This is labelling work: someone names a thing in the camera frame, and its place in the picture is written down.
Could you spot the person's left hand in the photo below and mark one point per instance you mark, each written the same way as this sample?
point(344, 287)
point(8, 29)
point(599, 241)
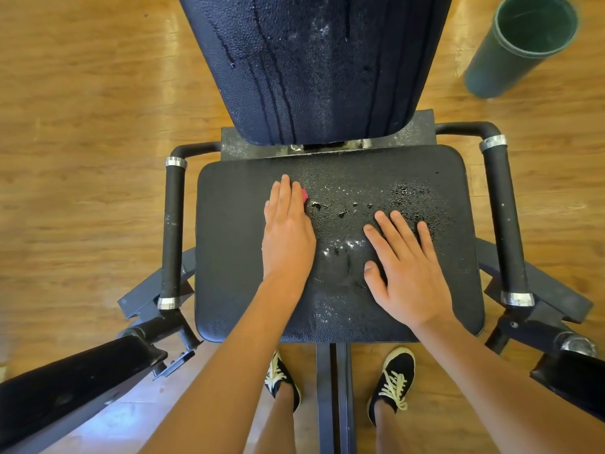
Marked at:
point(286, 241)

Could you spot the person's right hand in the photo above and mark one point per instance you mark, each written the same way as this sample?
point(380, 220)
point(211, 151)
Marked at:
point(406, 274)

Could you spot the person's left forearm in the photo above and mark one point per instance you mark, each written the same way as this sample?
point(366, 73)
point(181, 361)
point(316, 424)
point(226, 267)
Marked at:
point(217, 383)

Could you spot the person's right forearm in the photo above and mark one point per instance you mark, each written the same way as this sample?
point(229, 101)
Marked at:
point(510, 392)

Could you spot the person's right black shoe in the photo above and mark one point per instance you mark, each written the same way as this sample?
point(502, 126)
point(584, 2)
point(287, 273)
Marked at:
point(392, 381)

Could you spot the person's black shoe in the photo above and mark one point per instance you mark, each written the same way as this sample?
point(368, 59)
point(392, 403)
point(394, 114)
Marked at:
point(392, 381)
point(278, 373)

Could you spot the person's left black shoe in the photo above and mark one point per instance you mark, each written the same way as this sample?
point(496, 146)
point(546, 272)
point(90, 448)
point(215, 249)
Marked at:
point(278, 373)

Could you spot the person's right leg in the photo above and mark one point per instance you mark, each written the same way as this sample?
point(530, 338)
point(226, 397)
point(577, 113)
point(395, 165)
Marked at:
point(388, 435)

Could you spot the person's leg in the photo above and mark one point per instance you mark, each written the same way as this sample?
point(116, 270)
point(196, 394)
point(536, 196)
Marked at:
point(388, 435)
point(276, 425)

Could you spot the person's left leg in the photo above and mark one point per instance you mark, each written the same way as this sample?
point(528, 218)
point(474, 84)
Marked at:
point(276, 425)

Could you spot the dark green plastic bucket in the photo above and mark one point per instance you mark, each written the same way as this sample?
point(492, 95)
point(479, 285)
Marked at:
point(515, 61)

